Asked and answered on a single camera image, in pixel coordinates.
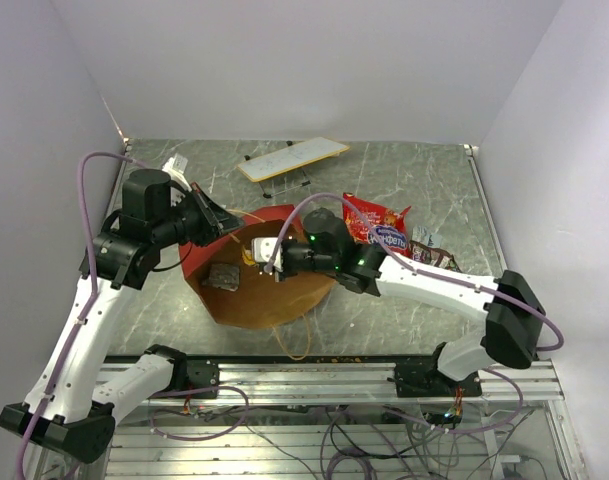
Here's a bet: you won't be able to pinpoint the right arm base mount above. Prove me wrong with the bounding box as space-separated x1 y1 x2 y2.
387 362 482 398

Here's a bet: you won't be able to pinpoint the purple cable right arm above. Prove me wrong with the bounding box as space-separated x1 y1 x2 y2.
263 192 566 435

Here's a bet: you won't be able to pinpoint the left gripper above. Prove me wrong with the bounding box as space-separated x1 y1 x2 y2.
152 182 245 248

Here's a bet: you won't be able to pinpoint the brown m&m's pack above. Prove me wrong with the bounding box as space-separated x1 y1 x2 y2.
409 241 461 272

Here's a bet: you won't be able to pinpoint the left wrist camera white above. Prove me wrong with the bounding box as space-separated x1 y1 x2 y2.
161 154 190 193

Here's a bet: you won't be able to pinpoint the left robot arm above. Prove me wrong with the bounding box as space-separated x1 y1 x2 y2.
0 169 244 464

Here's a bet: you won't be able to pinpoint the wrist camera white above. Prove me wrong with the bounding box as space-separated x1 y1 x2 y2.
251 237 283 274
161 154 190 193

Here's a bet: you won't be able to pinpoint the small whiteboard on stand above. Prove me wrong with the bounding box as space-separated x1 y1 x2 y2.
237 137 350 199

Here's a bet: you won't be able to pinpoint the aluminium rail frame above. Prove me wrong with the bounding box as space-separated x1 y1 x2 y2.
13 359 570 480

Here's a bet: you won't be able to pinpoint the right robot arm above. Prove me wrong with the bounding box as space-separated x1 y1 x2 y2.
252 208 544 396

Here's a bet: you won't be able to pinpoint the red and brown paper bag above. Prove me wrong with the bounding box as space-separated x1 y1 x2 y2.
177 202 337 361

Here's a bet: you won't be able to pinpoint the loose cables under frame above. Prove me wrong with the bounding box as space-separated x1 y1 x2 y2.
148 377 530 480

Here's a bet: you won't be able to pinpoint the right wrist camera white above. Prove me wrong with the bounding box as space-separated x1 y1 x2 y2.
251 237 283 274

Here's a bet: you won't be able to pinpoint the small white blue wrapper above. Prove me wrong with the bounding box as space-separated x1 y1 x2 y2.
411 225 443 248

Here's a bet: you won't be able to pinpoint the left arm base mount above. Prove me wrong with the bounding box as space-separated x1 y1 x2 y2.
169 360 220 400

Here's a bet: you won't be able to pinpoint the red candy bag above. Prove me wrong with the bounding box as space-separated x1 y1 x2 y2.
343 193 411 257

